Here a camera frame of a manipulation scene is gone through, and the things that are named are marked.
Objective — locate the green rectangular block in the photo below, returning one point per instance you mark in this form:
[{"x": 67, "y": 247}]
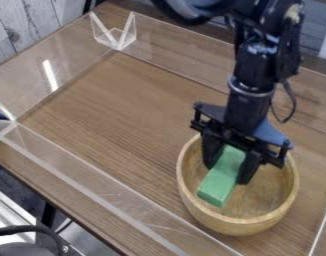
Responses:
[{"x": 219, "y": 181}]

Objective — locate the clear acrylic enclosure wall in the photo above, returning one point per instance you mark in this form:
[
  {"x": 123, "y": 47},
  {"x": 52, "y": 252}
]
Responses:
[{"x": 98, "y": 103}]

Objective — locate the black table leg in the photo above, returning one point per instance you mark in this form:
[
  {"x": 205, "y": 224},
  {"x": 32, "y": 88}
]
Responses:
[{"x": 48, "y": 215}]

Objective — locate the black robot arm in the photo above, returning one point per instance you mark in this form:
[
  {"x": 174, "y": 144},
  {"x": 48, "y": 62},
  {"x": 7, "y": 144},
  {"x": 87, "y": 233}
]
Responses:
[{"x": 267, "y": 58}]

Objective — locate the brown wooden bowl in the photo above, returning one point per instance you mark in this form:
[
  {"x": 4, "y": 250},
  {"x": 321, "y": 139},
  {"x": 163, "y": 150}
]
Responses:
[{"x": 255, "y": 206}]

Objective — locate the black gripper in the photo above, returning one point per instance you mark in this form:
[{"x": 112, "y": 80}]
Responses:
[{"x": 239, "y": 124}]

